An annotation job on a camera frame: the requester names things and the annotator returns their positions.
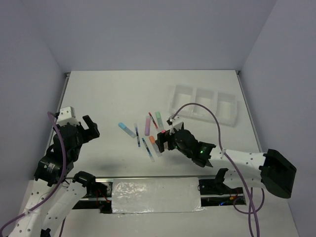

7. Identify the orange highlighter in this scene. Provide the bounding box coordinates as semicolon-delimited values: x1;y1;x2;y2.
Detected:
149;136;161;157

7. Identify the light blue pen refill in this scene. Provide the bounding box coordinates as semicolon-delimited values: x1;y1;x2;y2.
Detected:
142;138;155;162

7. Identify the red pen refill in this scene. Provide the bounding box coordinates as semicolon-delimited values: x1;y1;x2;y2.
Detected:
148;113;158;130

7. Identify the purple pink highlighter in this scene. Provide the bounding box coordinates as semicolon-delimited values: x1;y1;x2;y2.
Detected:
144;116;151;136

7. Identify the green highlighter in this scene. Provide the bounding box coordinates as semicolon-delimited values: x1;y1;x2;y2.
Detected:
155;112;164;131

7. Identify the blue highlighter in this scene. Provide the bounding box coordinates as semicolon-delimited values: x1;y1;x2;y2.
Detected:
118;122;136;138

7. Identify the dark blue pen refill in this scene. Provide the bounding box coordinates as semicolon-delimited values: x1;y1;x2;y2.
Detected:
134;123;141;148

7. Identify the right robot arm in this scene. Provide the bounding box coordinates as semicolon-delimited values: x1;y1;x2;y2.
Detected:
155;123;297;199

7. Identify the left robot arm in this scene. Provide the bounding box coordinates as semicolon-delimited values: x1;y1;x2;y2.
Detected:
0;112;100;237

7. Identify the clear three-compartment tray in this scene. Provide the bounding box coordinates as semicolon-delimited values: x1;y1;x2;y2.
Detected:
169;84;237;127

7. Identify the silver foil sheet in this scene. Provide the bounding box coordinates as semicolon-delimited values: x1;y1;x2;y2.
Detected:
112;177;203;214

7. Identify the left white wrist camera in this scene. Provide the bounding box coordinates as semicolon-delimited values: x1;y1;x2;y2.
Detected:
57;106;78;126

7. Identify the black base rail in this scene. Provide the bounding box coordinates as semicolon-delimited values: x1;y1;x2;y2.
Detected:
74;177;246;214

